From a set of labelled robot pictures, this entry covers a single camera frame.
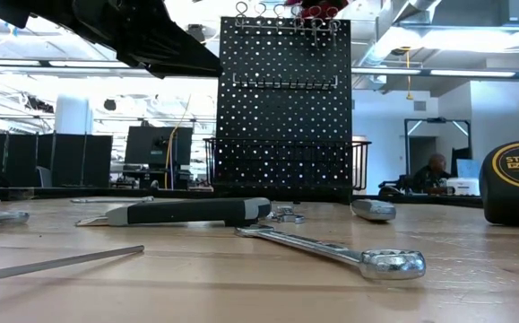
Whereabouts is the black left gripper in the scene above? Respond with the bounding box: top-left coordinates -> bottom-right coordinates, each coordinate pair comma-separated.
71,0 -> 224,80

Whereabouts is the black perforated pegboard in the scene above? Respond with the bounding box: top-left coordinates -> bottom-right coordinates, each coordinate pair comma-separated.
215,16 -> 352,201

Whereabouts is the black grey utility knife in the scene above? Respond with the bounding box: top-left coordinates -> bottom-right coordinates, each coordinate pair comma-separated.
74,196 -> 273,229

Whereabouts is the silver metal utility knife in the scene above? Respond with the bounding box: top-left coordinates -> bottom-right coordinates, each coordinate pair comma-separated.
350,198 -> 397,223

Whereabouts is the black computer monitor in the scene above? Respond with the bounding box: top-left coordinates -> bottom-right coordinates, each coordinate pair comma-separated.
124,126 -> 195,166

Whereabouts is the white round column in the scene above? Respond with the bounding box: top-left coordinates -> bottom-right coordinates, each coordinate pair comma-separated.
54,92 -> 95,135

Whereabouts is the long ceiling light strip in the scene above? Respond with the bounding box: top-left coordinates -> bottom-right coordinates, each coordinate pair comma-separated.
0,59 -> 219,71
350,66 -> 519,81

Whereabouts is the black partition panel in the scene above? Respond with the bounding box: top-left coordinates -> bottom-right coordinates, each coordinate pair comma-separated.
0,132 -> 114,188

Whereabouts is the thin silver metal strip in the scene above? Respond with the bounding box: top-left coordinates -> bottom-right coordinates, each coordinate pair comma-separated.
70,196 -> 155,205

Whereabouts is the person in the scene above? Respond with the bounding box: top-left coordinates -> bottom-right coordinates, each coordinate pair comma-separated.
413,153 -> 453,195

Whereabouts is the light blue screen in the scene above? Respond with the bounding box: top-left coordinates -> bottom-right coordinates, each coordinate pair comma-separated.
454,158 -> 482,180

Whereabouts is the white box device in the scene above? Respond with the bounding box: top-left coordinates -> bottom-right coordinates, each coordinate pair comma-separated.
445,177 -> 481,197

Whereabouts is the yellow black tape measure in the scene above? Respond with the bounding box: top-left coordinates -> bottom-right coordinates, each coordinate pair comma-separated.
478,138 -> 519,227

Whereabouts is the yellow hanging cable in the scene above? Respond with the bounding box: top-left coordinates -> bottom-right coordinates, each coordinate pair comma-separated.
163,92 -> 193,190
397,45 -> 415,101

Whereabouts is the slotted wrench holder rail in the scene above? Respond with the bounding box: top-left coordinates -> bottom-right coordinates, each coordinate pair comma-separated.
231,73 -> 339,92

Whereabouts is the silver ceiling duct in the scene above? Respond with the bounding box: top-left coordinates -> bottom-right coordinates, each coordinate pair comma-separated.
350,0 -> 519,51

